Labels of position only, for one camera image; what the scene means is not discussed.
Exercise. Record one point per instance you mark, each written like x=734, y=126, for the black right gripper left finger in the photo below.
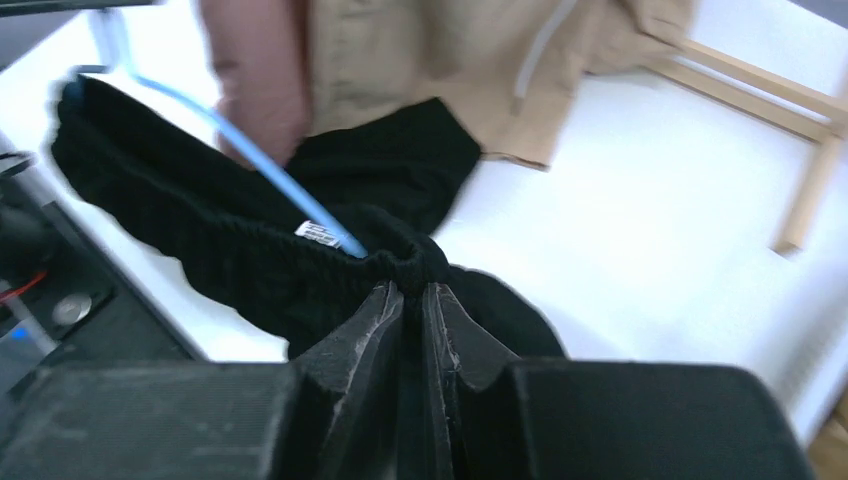
x=345, y=420

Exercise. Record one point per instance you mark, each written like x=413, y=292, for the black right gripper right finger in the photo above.
x=472, y=421

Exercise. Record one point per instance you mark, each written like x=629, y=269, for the black shorts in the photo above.
x=390, y=182

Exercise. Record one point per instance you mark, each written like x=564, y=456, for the blue hanger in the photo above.
x=113, y=45

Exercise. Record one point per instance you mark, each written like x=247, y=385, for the beige shorts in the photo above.
x=508, y=70

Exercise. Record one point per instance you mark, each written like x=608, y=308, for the pink shorts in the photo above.
x=258, y=52

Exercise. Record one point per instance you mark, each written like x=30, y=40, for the wooden clothes rack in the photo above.
x=814, y=116

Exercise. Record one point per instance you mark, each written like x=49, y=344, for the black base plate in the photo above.
x=62, y=298

